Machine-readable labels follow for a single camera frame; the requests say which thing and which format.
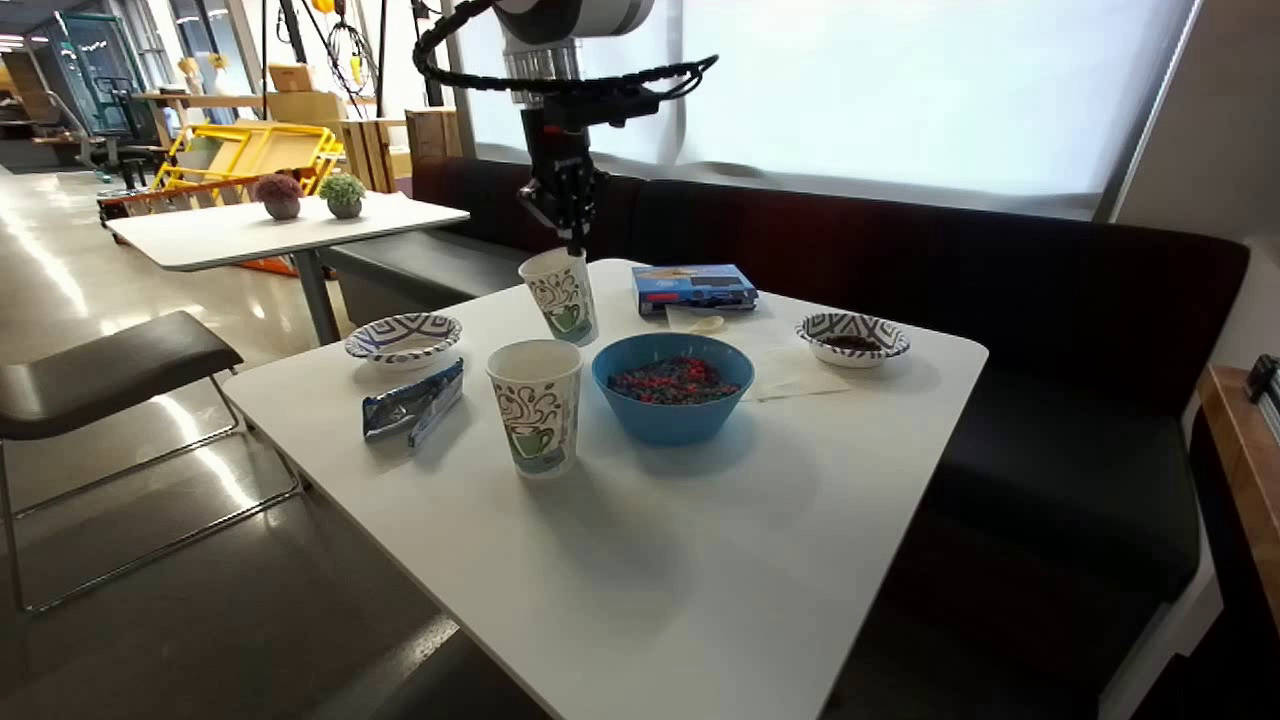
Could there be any paper plate with dark food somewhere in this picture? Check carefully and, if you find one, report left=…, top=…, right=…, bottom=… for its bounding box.
left=799, top=310, right=913, bottom=367

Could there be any white paper napkin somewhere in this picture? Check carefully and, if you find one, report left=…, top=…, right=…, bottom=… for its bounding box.
left=753, top=340, right=850, bottom=402

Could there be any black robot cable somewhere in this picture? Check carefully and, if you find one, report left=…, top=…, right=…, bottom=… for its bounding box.
left=409, top=0, right=725, bottom=104

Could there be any wooden side shelf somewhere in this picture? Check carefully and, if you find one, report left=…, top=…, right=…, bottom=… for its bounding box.
left=1198, top=367, right=1280, bottom=628

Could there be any empty patterned paper plate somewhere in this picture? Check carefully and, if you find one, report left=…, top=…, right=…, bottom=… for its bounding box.
left=344, top=310, right=459, bottom=364

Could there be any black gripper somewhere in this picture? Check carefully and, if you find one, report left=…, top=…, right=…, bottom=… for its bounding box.
left=520, top=108, right=598, bottom=256

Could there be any white side table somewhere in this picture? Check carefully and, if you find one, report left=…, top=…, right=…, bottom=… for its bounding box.
left=104, top=189, right=470, bottom=349

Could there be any blue bowl of colourful cereal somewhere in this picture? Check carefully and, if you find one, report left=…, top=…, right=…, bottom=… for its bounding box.
left=592, top=330, right=756, bottom=449

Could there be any red potted plant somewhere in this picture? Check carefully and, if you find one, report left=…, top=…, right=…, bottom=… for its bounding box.
left=254, top=174, right=300, bottom=220

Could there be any patterned paper coffee cup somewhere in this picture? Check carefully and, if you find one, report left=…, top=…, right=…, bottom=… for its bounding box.
left=515, top=248, right=597, bottom=344

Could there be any blue snack box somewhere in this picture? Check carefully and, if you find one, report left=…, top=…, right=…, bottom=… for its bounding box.
left=633, top=262, right=756, bottom=317

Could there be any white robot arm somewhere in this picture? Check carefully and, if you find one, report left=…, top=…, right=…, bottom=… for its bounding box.
left=497, top=0, right=653, bottom=256

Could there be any black bench seat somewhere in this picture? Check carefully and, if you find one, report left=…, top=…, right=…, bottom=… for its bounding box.
left=322, top=154, right=1256, bottom=720

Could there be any black chair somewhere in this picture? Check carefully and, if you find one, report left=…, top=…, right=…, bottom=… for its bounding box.
left=0, top=308, right=312, bottom=621

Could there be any yellow frame structure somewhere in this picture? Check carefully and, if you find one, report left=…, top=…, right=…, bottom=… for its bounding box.
left=154, top=121, right=344, bottom=199

